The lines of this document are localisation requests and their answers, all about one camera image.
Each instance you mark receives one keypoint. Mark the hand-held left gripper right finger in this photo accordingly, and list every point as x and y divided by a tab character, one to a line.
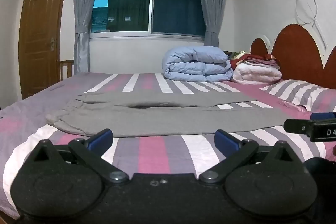
225	140

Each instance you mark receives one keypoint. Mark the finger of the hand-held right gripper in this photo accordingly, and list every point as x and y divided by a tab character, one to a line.
298	125

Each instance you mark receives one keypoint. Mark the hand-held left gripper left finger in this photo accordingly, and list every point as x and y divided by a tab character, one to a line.
101	140

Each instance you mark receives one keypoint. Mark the grey pants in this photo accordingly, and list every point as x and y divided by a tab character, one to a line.
162	119

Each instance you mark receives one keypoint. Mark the striped pillow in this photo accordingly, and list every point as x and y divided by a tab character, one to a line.
302	92

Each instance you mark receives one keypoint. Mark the white folded quilt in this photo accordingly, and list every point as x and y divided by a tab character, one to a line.
256	74

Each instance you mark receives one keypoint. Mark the red wooden headboard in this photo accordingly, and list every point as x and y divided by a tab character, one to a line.
296	50

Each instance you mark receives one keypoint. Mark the wooden chair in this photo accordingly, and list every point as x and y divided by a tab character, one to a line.
67	69

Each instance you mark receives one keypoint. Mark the pile of red clothes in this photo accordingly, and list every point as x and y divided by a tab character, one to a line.
254	58

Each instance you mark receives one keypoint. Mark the light blue folded duvet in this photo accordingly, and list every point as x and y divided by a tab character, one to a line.
195	64

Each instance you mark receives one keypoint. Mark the brown wooden door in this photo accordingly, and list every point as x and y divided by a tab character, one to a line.
42	29

